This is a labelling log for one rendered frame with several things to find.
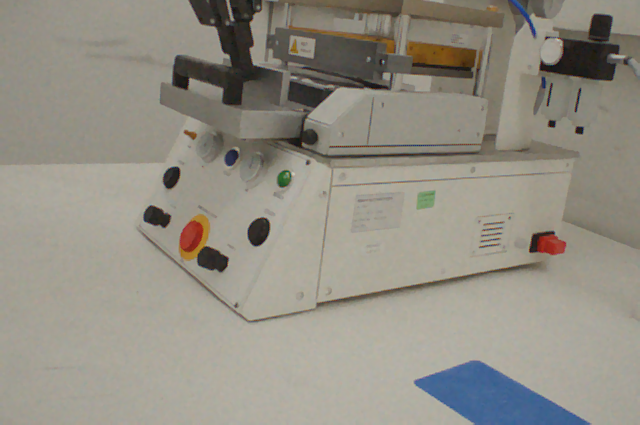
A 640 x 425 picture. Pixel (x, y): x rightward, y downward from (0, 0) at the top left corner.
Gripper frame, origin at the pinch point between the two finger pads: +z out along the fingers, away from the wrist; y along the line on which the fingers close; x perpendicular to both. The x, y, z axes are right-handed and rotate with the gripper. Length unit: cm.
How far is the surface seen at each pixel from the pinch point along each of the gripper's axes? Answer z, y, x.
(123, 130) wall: 47, -20, -139
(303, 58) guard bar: 4.6, -10.9, -3.8
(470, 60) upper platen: 8.4, -28.6, 9.6
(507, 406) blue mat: 29.0, 0.7, 40.3
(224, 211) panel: 17.3, 8.3, 3.4
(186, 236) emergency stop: 20.1, 12.6, -0.3
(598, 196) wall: 46, -64, 4
